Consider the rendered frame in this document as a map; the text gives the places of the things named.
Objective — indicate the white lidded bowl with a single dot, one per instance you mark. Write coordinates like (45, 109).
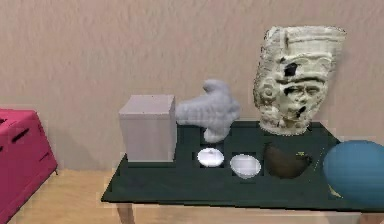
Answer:
(210, 157)

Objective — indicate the brown clay bowl with ears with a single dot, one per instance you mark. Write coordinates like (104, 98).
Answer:
(285, 161)

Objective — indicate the grey box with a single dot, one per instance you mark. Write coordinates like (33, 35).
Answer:
(148, 130)

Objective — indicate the dark green wooden-legged table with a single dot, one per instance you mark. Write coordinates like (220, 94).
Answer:
(186, 186)

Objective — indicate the cream stone head sculpture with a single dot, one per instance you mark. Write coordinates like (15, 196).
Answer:
(295, 83)

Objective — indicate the blue ball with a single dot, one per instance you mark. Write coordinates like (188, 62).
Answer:
(356, 171)

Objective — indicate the pink crate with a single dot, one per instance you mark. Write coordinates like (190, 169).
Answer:
(21, 156)

